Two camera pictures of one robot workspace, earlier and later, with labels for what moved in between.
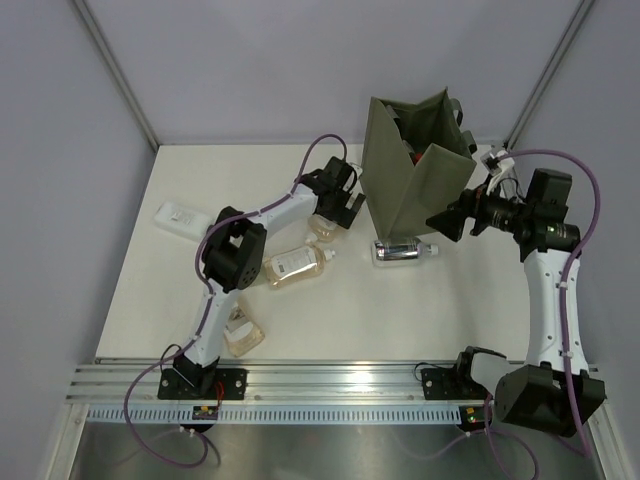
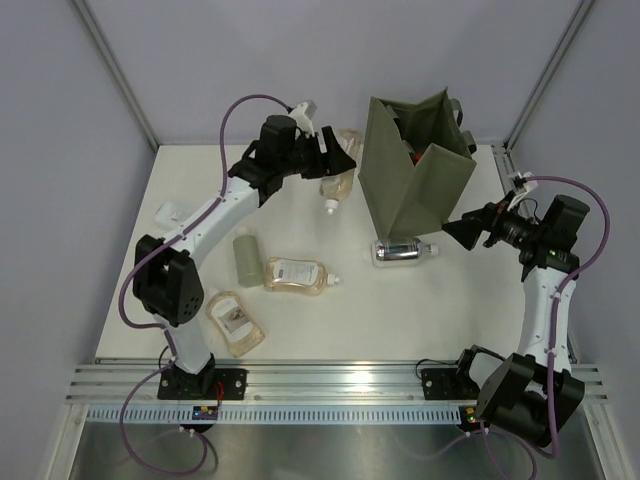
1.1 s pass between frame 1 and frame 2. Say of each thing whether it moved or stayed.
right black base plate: stayed
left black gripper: moved
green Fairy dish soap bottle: stayed
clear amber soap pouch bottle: moved
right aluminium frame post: stayed
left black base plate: stayed
